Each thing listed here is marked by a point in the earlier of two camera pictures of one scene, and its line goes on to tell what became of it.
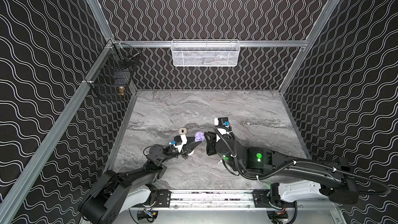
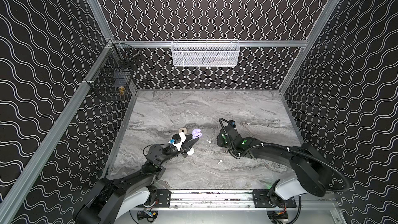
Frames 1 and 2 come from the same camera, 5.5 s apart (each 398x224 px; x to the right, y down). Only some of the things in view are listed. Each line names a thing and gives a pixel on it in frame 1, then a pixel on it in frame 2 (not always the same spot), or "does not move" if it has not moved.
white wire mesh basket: x=205 y=53 does not move
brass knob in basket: x=121 y=90 does not move
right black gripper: x=212 y=143 → x=224 y=135
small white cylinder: x=183 y=130 does not move
